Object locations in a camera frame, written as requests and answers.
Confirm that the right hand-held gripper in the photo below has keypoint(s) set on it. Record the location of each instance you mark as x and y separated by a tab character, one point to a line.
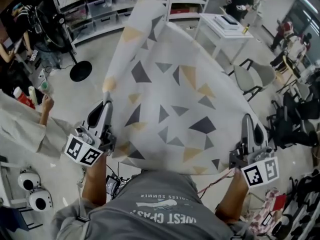
260	171

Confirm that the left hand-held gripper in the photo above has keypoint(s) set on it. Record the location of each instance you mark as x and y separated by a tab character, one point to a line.
80	149

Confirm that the white triangle-patterned cloth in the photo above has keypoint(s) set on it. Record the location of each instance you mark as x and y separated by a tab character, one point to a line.
170	89

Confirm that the person's left forearm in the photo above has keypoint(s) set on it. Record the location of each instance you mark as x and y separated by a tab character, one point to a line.
96	181

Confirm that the person's right forearm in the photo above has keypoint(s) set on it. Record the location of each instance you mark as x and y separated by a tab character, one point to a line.
233	199

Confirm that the clear plastic cup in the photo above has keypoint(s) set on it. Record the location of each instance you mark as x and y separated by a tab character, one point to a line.
47	87

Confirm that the black electronics box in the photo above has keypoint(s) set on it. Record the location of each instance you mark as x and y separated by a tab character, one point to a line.
113	185

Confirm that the red box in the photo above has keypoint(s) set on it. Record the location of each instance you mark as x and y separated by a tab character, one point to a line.
280	201

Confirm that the light wooden chair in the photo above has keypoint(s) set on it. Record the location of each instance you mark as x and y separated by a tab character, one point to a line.
290	71

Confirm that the pink patterned bag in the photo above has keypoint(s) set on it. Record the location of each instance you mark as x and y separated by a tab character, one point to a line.
265	209

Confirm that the red carton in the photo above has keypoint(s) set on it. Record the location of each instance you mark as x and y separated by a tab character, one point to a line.
26	100

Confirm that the white low rack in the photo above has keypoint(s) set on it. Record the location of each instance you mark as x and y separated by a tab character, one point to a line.
300	219

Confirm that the white side table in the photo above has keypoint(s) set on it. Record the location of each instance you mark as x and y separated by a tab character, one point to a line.
225	39

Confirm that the small yellow bottle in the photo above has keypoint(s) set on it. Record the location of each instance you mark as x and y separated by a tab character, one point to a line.
246	29

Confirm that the person's grey printed t-shirt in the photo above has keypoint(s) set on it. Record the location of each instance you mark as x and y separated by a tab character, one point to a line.
150	214

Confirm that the row of clear storage bins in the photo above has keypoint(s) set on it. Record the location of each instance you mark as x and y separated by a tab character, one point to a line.
100	4

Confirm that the white tray stack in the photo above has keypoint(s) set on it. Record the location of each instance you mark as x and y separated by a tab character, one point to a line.
226	24

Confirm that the blue stool black legs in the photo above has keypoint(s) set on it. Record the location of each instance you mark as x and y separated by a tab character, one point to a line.
10	216

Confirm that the black pedestal fan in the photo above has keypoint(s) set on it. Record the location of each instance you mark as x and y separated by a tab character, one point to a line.
80	71

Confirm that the grey chair black frame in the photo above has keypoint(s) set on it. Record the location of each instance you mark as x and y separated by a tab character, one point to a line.
250	76

